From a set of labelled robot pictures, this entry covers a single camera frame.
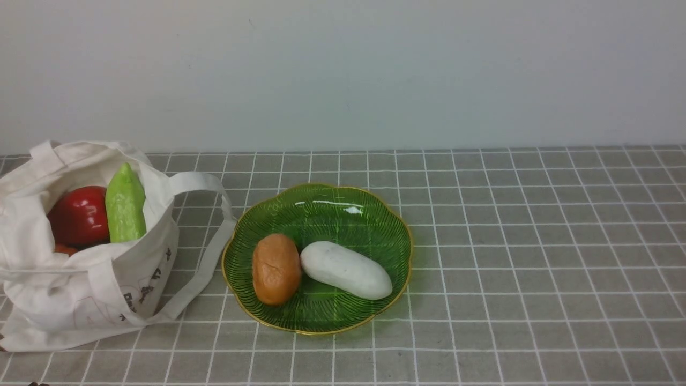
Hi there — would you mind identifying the orange vegetable in bag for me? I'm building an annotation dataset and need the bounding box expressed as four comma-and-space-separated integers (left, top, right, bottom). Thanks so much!
54, 243, 79, 256

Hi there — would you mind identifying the white cloth tote bag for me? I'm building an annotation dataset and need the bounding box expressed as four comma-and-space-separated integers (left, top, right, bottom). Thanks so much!
2, 141, 236, 352

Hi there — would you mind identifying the green glass plate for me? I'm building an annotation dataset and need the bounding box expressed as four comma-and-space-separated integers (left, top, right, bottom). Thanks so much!
221, 183, 414, 335

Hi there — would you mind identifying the white radish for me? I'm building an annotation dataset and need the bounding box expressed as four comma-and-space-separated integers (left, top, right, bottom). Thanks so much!
300, 240, 393, 300

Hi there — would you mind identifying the brown potato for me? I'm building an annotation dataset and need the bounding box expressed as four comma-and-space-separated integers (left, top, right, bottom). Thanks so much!
252, 234, 302, 306

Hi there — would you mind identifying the green ridged gourd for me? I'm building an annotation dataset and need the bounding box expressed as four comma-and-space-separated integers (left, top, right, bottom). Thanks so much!
105, 163, 147, 243

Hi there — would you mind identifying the red bell pepper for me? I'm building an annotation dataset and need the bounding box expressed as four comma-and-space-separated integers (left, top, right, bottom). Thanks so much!
47, 185, 110, 248

